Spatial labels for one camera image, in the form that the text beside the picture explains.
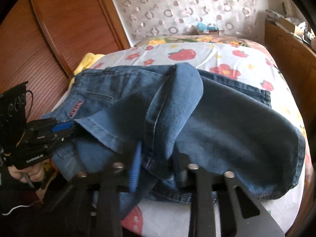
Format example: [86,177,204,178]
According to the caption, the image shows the person's left hand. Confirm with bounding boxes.
[8,162,45,183]

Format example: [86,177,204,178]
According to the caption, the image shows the wooden side cabinet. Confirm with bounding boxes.
[263,19,316,129]

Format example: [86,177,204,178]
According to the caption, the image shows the yellow Pikachu plush toy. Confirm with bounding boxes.
[68,53,104,89]

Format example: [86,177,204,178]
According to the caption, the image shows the colourful floral quilt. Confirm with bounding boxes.
[135,35,263,49]

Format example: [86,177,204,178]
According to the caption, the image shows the sheer circle-patterned curtain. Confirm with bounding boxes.
[113,0,257,45]

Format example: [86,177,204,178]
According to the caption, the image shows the cardboard box on cabinet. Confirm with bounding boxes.
[277,17,305,35]

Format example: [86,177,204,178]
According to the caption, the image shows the white floral strawberry bedsheet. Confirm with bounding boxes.
[90,42,313,236]

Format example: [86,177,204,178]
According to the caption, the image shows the wooden slatted wardrobe door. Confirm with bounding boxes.
[1,0,130,120]

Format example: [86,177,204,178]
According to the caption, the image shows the blue denim jeans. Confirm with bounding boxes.
[48,63,305,217]

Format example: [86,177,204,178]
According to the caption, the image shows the blue toy on box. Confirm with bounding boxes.
[197,22,219,35]

